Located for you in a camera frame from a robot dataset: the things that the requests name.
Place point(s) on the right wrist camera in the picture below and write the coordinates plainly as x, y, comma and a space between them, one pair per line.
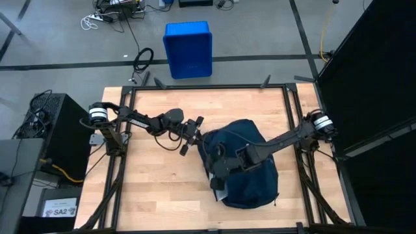
217, 183

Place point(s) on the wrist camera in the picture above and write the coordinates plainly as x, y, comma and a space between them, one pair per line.
217, 183
184, 150

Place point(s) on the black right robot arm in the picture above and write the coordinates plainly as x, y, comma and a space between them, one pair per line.
286, 139

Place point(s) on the black box with sign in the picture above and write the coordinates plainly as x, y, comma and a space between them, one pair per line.
48, 193

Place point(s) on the blue plastic bin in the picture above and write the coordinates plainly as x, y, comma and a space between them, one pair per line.
188, 48

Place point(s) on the grey side desk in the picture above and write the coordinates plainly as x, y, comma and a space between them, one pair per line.
19, 182

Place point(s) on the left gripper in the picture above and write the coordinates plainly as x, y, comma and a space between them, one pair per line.
191, 130

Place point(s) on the power strip electronics pile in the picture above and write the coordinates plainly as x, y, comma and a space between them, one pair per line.
120, 8

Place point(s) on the black metal table frame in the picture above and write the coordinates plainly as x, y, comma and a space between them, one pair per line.
208, 87

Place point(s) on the black computer tower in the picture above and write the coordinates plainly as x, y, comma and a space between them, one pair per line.
70, 152

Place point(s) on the navy blue backpack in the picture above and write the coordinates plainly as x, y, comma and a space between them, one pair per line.
250, 182

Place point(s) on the white SA2 sign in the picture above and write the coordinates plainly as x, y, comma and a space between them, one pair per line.
60, 208

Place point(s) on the black partition panel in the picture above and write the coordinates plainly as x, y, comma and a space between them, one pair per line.
373, 81

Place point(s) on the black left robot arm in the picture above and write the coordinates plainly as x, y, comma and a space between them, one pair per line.
136, 122

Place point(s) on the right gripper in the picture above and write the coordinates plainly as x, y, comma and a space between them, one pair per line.
224, 164

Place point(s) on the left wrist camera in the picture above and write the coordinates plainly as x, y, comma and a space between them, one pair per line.
184, 150

